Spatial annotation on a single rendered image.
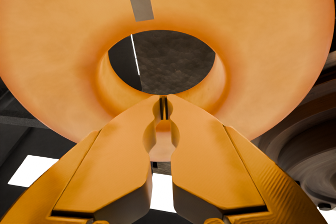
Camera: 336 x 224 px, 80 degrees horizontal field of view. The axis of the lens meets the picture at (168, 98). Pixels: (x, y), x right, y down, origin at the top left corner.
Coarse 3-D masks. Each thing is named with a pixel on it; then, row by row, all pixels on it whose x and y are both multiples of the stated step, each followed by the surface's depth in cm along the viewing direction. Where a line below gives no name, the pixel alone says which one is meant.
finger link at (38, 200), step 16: (80, 144) 8; (64, 160) 8; (80, 160) 8; (48, 176) 7; (64, 176) 7; (32, 192) 7; (48, 192) 7; (16, 208) 6; (32, 208) 6; (48, 208) 6
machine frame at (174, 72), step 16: (144, 32) 47; (160, 32) 47; (176, 32) 46; (144, 48) 51; (160, 48) 50; (176, 48) 49; (192, 48) 48; (208, 48) 48; (144, 64) 54; (160, 64) 53; (176, 64) 52; (192, 64) 52; (208, 64) 51; (144, 80) 58; (160, 80) 57; (176, 80) 56; (192, 80) 55
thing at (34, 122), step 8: (0, 112) 594; (8, 112) 592; (16, 112) 591; (24, 112) 589; (0, 120) 607; (8, 120) 599; (16, 120) 591; (24, 120) 583; (32, 120) 575; (48, 128) 592
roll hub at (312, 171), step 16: (320, 128) 32; (288, 144) 37; (304, 144) 33; (320, 144) 31; (288, 160) 36; (304, 160) 32; (320, 160) 32; (304, 176) 36; (320, 176) 37; (320, 192) 41
